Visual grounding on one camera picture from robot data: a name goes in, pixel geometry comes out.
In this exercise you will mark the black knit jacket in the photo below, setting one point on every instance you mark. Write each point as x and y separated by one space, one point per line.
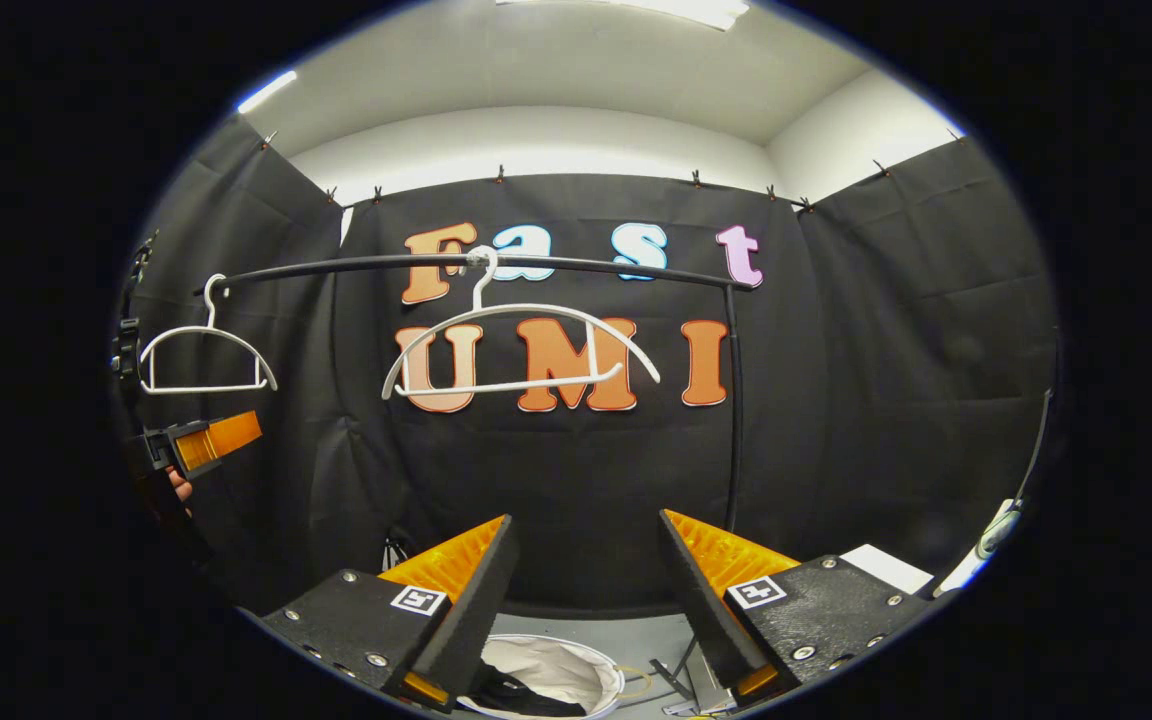
526 700

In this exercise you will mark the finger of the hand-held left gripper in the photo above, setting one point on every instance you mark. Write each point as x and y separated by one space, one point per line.
216 440

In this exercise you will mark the small ceiling light panel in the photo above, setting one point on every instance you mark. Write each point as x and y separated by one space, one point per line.
266 90

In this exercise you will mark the white plastic hanger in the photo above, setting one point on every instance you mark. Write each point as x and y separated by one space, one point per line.
479 290
207 315

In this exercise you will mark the black clothes rack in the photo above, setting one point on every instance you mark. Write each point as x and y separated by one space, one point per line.
733 400

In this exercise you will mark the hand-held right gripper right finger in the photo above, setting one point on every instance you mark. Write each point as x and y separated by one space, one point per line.
706 620

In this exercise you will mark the row of small backdrop clips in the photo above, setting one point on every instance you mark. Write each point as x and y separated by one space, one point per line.
499 175

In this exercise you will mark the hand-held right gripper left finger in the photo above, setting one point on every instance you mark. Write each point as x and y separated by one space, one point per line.
471 610

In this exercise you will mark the black tripod stand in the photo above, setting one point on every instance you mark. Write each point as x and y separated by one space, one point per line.
392 552

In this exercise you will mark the white laundry hamper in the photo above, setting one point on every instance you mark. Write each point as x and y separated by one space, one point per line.
556 665

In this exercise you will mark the large ceiling light panel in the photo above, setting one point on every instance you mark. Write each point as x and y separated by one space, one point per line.
676 8

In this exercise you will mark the black backdrop cloth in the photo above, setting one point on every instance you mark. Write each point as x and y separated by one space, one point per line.
836 400

